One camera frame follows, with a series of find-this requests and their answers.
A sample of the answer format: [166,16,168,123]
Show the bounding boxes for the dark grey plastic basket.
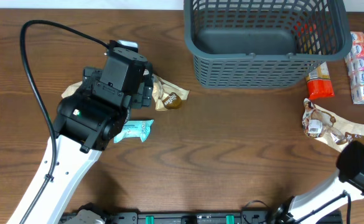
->
[184,0,352,89]

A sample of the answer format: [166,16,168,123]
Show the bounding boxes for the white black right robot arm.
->
[270,141,364,223]

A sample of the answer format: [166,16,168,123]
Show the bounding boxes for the colourful tissue multipack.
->
[345,31,364,105]

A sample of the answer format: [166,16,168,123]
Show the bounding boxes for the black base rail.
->
[58,203,268,224]

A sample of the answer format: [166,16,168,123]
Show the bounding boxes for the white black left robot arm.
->
[9,46,153,223]

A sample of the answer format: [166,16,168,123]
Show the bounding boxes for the light blue snack packet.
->
[113,119,154,143]

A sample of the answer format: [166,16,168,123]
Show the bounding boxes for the beige cookie bag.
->
[302,98,364,152]
[152,74,190,111]
[61,82,82,98]

